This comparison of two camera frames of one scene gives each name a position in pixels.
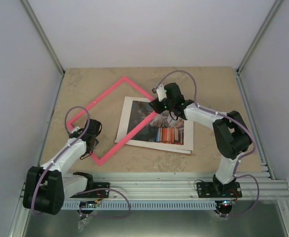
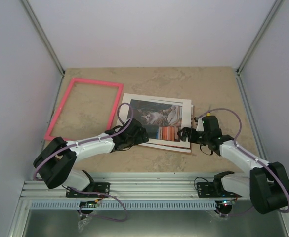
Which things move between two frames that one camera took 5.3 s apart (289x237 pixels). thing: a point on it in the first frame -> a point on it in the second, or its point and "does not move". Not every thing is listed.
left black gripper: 88,151 -> 139,138
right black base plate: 218,190 does not move
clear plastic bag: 83,223 does not move
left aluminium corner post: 27,5 does not move
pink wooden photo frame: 143,93 -> 80,80
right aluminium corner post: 276,6 does not move
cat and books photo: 160,128 does not move
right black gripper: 156,106 -> 186,130
